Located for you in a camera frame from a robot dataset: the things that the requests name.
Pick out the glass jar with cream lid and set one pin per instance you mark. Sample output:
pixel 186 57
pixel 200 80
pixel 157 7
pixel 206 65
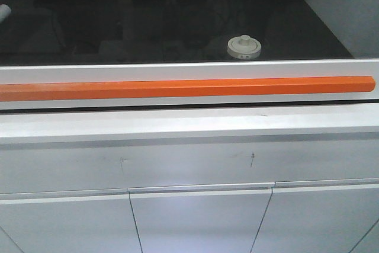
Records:
pixel 244 47

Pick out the orange sash handle bar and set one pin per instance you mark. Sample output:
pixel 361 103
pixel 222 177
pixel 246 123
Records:
pixel 186 88

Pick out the white-framed glass sash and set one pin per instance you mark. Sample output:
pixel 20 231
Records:
pixel 58 41

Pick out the middle white cabinet door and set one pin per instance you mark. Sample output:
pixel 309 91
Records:
pixel 199 221

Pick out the white cabinet door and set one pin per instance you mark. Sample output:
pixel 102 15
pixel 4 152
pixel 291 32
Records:
pixel 87 223
pixel 318 216
pixel 199 221

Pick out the white fume hood base cabinet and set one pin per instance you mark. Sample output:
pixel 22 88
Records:
pixel 154 151

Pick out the left white cabinet door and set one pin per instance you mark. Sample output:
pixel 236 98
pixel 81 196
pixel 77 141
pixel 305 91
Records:
pixel 87 223

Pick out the right white cabinet door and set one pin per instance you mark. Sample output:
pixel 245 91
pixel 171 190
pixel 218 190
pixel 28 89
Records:
pixel 318 216

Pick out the white cylinder at left edge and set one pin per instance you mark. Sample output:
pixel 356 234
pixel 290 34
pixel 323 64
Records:
pixel 5 12

